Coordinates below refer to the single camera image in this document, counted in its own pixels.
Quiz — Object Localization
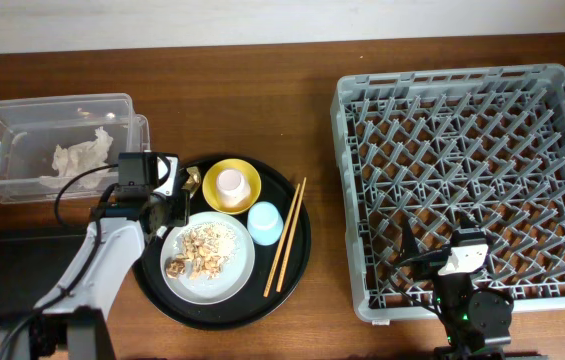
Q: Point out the round black tray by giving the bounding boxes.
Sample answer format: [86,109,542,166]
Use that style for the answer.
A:
[133,154,311,330]

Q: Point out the light blue cup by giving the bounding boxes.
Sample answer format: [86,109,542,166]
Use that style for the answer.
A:
[247,201,284,246]

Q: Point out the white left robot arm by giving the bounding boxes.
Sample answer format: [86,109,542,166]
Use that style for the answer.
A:
[0,152,311,359]

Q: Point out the white round plate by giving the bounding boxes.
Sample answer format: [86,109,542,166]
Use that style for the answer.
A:
[160,211,255,305]

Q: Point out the yellow bowl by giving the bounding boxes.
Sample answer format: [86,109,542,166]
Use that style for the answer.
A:
[202,158,261,215]

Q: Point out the food scraps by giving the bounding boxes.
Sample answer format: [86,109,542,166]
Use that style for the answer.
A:
[166,222,237,280]

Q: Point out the grey plastic dishwasher rack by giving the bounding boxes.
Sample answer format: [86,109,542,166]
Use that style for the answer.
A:
[330,64,565,325]

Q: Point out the black rectangular waste bin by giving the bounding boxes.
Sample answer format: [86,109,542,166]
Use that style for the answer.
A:
[0,227,86,324]

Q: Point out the white tissue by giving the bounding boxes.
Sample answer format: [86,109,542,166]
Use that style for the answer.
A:
[40,127,113,189]

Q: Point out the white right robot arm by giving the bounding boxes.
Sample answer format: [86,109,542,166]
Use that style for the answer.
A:
[411,213,514,359]

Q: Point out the clear plastic waste bin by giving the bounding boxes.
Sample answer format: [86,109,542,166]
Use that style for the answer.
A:
[0,93,150,204]

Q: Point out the gold foil wrapper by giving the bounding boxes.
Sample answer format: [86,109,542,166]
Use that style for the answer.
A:
[182,166,202,198]

